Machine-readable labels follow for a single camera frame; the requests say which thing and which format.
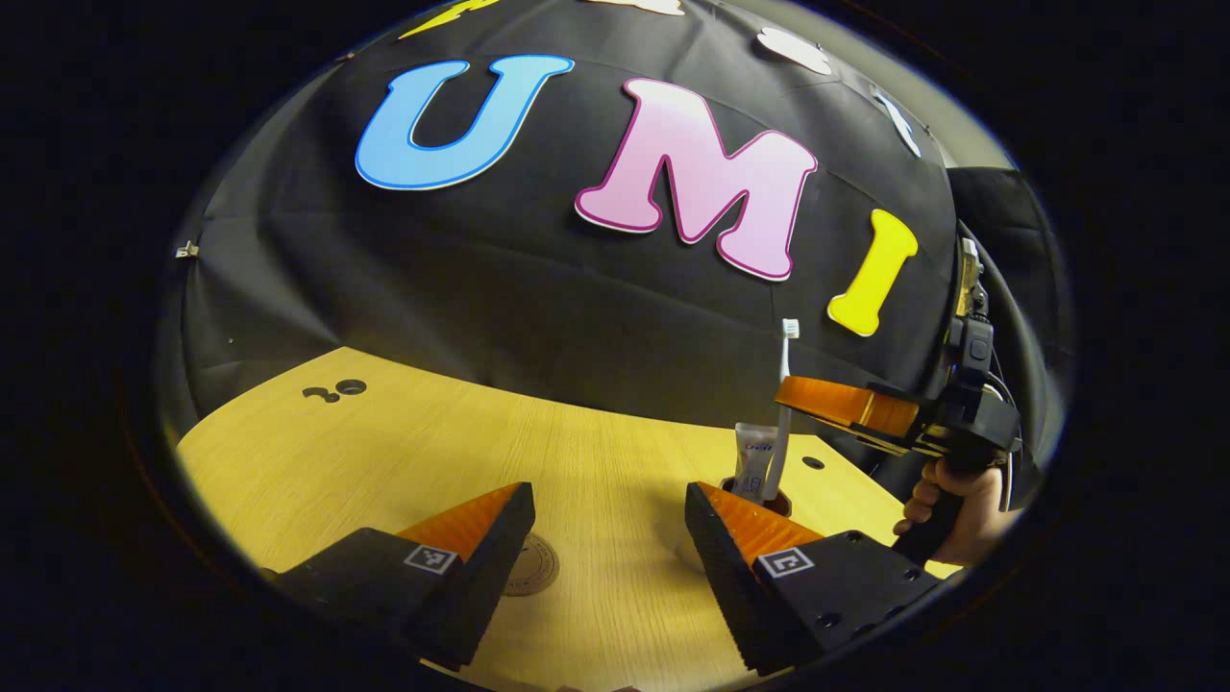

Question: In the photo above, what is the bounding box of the light blue toothbrush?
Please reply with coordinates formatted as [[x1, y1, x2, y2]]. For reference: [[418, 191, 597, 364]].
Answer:
[[766, 319, 801, 506]]

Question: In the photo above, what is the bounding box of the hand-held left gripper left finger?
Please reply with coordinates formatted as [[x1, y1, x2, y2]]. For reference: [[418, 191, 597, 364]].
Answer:
[[261, 482, 537, 672]]

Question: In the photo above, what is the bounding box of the black backdrop cloth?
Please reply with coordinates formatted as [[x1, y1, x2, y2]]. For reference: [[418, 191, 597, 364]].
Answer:
[[159, 0, 1072, 482]]

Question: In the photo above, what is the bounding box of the cream cup with handle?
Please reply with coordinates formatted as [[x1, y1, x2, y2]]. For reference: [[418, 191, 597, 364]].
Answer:
[[676, 476, 796, 578]]

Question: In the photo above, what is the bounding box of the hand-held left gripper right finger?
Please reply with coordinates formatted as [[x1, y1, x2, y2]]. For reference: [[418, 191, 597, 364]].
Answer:
[[684, 482, 947, 677]]

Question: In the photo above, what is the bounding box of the white toothpaste tube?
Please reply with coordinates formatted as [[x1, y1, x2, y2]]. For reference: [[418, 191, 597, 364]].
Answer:
[[733, 422, 777, 503]]

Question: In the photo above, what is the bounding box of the wooden desktop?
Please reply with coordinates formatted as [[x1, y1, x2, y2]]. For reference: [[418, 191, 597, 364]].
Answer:
[[176, 346, 962, 691]]

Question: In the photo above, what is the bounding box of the round cork coaster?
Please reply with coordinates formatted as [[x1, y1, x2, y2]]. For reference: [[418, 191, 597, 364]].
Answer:
[[500, 533, 560, 598]]

